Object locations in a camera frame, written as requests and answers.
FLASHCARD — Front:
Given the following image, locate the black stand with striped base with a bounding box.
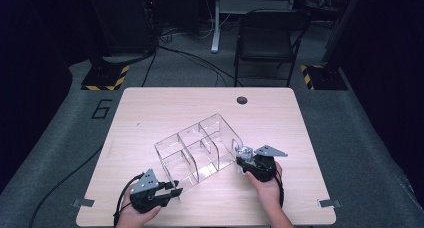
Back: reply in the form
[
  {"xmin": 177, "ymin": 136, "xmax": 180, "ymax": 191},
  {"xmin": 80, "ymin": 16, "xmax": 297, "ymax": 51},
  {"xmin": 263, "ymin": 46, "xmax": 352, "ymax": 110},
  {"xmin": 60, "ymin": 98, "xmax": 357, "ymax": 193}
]
[
  {"xmin": 299, "ymin": 0, "xmax": 366, "ymax": 91},
  {"xmin": 80, "ymin": 52, "xmax": 130, "ymax": 92}
]

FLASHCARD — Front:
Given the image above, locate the tangle of floor cables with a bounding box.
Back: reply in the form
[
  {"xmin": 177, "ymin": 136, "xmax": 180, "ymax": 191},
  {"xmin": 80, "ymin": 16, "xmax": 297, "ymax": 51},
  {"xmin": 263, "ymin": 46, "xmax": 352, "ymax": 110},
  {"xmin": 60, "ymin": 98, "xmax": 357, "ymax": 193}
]
[{"xmin": 159, "ymin": 19, "xmax": 214, "ymax": 45}]

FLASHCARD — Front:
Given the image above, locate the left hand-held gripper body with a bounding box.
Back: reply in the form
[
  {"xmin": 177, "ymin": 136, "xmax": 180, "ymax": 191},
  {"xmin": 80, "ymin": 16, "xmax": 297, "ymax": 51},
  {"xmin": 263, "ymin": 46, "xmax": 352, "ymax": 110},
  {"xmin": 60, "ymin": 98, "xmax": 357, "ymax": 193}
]
[{"xmin": 129, "ymin": 168, "xmax": 164, "ymax": 214}]

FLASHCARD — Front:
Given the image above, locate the white metal desk frame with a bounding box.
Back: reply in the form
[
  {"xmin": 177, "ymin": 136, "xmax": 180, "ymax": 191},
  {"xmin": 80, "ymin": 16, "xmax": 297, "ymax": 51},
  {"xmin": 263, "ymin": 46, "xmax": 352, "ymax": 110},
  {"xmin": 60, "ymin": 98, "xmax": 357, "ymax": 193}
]
[{"xmin": 210, "ymin": 0, "xmax": 298, "ymax": 54}]

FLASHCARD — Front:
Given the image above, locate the black cabinet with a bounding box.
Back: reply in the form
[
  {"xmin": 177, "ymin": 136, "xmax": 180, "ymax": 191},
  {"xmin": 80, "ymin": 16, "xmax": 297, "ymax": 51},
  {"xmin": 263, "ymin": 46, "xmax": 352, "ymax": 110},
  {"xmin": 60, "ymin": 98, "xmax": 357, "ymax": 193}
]
[{"xmin": 87, "ymin": 0, "xmax": 158, "ymax": 56}]

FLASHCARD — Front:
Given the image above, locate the black folding chair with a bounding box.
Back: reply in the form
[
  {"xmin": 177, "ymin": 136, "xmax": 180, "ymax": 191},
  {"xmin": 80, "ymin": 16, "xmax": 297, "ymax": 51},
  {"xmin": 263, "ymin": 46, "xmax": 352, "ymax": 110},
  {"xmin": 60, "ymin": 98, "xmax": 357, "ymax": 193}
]
[{"xmin": 234, "ymin": 8, "xmax": 313, "ymax": 88}]

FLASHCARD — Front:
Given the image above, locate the person's left hand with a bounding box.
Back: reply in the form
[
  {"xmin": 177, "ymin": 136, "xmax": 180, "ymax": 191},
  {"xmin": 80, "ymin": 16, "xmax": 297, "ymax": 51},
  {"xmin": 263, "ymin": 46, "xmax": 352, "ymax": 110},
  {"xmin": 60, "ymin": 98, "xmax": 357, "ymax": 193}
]
[{"xmin": 116, "ymin": 187, "xmax": 163, "ymax": 227}]

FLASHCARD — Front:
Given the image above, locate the right hand-held gripper black cable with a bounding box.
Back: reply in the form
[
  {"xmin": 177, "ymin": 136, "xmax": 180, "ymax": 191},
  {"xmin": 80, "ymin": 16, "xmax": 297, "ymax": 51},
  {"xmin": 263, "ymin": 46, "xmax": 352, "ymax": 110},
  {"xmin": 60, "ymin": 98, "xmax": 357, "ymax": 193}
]
[{"xmin": 274, "ymin": 174, "xmax": 285, "ymax": 209}]

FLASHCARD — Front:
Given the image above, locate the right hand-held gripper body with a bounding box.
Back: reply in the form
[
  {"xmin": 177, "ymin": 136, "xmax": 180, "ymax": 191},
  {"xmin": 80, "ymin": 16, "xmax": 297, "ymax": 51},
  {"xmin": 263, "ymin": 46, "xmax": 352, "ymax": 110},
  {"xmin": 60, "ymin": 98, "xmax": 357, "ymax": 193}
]
[{"xmin": 251, "ymin": 144, "xmax": 289, "ymax": 183}]

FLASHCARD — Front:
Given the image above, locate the left hand-held gripper black cable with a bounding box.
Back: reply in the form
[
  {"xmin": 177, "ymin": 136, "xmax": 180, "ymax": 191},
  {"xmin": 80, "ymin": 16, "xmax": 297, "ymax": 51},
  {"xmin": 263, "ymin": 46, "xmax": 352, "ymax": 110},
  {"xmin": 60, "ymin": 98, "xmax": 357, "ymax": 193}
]
[{"xmin": 113, "ymin": 172, "xmax": 144, "ymax": 227}]

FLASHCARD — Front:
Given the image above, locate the grey metal table bracket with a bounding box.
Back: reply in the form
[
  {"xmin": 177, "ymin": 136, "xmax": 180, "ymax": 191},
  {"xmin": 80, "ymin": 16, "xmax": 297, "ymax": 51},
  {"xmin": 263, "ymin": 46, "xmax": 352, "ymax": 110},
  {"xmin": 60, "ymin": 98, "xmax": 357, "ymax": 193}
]
[
  {"xmin": 71, "ymin": 198, "xmax": 96, "ymax": 208},
  {"xmin": 318, "ymin": 198, "xmax": 343, "ymax": 209}
]

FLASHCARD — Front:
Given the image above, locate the clear acrylic organizer rack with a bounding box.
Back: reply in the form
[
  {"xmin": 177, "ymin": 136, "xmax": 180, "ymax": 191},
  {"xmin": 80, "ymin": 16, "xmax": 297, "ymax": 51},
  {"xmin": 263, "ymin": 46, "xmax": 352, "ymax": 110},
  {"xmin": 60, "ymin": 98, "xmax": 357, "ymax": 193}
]
[{"xmin": 154, "ymin": 113, "xmax": 244, "ymax": 193}]

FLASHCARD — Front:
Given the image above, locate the person's right hand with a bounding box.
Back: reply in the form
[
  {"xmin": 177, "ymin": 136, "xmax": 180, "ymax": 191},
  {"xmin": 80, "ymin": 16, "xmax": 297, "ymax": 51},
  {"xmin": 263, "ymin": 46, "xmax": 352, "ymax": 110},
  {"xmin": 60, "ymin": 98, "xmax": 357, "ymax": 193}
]
[{"xmin": 245, "ymin": 161, "xmax": 284, "ymax": 209}]

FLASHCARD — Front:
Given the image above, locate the black floor cable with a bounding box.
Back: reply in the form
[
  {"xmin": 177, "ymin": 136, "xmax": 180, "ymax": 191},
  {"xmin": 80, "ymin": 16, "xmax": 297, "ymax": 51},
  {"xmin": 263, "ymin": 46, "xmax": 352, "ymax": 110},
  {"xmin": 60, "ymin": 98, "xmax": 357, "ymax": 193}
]
[
  {"xmin": 29, "ymin": 147, "xmax": 103, "ymax": 228},
  {"xmin": 157, "ymin": 45, "xmax": 244, "ymax": 88},
  {"xmin": 141, "ymin": 49, "xmax": 158, "ymax": 88}
]

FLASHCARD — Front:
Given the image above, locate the white grey patterned cloth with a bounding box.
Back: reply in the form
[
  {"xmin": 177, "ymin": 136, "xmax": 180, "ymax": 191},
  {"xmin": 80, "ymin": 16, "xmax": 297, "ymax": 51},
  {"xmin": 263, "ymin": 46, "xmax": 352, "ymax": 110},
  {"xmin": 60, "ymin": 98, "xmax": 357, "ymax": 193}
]
[{"xmin": 234, "ymin": 146, "xmax": 256, "ymax": 174}]

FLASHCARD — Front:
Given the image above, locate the hand-held gripper black cable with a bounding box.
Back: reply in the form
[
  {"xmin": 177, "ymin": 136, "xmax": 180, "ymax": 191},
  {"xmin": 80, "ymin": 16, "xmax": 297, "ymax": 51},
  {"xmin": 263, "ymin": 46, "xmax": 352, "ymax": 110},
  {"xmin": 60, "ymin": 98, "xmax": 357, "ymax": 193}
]
[
  {"xmin": 113, "ymin": 172, "xmax": 144, "ymax": 227},
  {"xmin": 274, "ymin": 174, "xmax": 285, "ymax": 209}
]

